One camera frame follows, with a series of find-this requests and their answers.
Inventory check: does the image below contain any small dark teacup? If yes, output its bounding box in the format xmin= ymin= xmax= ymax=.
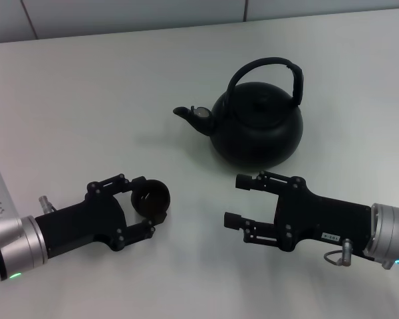
xmin=130 ymin=178 xmax=171 ymax=219

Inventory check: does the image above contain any black round teapot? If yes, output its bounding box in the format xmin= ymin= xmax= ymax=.
xmin=172 ymin=56 xmax=305 ymax=169

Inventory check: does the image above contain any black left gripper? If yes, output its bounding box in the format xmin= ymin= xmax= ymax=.
xmin=35 ymin=172 xmax=168 ymax=259

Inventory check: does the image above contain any right gripper connector cable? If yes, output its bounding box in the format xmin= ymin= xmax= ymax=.
xmin=323 ymin=238 xmax=353 ymax=268

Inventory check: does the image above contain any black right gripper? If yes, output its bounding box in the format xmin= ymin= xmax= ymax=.
xmin=223 ymin=170 xmax=374 ymax=257

